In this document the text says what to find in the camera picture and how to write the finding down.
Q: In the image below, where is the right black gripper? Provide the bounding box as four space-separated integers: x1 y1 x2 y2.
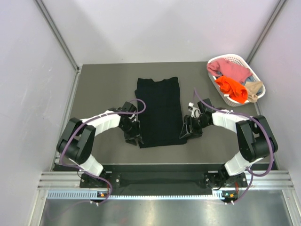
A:
180 115 210 140

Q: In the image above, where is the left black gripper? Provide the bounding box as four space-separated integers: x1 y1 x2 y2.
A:
119 120 143 145

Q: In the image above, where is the black t shirt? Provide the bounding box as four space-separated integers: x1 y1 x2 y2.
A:
135 77 187 148

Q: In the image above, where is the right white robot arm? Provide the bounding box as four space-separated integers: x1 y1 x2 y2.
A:
179 98 278 186

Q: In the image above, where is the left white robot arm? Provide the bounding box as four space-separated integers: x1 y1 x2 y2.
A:
56 99 146 187

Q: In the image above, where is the orange t shirt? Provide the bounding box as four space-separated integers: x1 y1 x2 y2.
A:
215 76 248 104

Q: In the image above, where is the pink t shirt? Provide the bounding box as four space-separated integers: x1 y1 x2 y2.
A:
206 58 252 83

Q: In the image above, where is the beige garment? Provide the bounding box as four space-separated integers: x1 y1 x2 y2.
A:
244 81 263 103

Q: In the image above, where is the light blue garment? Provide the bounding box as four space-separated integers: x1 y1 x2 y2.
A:
244 76 254 84

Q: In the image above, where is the white laundry basket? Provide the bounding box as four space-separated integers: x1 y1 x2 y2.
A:
206 54 266 107

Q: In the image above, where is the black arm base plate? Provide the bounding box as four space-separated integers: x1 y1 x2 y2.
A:
79 163 250 189

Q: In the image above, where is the grey slotted cable duct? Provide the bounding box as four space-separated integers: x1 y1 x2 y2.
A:
47 190 236 201

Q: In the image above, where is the aluminium frame rail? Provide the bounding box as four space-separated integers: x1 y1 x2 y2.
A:
38 170 294 190

